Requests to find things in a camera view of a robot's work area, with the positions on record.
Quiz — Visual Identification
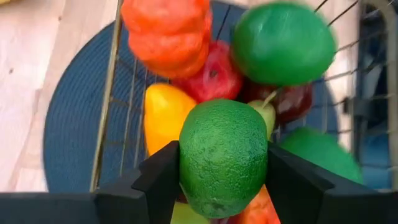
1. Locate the yellow mango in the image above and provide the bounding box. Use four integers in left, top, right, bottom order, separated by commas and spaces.
144, 83, 198, 156

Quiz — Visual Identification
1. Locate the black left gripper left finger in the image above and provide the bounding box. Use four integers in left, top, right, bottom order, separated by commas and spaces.
131, 140, 182, 224

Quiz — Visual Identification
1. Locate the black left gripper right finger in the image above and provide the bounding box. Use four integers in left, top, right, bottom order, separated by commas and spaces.
267, 143, 336, 224

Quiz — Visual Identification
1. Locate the large green lime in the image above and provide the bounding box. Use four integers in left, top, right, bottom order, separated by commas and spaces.
278, 126, 364, 186
231, 1, 338, 87

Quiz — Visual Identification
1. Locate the small orange pumpkin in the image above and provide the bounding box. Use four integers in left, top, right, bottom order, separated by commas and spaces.
120, 0, 214, 80

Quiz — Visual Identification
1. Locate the small green lime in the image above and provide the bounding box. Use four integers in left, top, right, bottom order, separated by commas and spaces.
178, 98, 269, 219

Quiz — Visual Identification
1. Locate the round dark blue placemat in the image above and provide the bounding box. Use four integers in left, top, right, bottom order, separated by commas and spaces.
43, 1, 392, 194

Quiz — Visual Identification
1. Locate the red pomegranate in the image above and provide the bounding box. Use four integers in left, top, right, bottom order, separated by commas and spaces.
170, 39, 244, 103

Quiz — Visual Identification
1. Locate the dark red apple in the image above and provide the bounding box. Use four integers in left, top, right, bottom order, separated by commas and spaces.
242, 77, 314, 125

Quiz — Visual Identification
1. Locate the red orange pepper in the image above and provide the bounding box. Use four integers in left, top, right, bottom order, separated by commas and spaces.
228, 185, 282, 224

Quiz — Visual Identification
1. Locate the green pear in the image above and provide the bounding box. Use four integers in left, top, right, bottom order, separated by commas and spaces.
247, 88, 277, 141

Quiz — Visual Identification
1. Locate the gold rimmed wire basket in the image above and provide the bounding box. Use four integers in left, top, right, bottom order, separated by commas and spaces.
89, 0, 398, 192

